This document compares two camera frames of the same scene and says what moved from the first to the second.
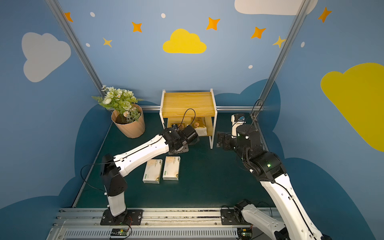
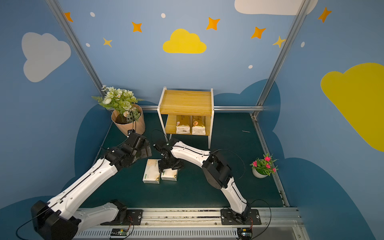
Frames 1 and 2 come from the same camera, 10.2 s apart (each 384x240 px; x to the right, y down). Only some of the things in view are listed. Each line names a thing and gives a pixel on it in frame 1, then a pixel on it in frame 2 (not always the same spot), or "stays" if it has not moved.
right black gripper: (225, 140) → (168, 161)
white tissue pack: (153, 171) stays
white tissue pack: (171, 168) stays
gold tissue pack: (199, 125) stays
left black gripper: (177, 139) → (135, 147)
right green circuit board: (244, 233) stays
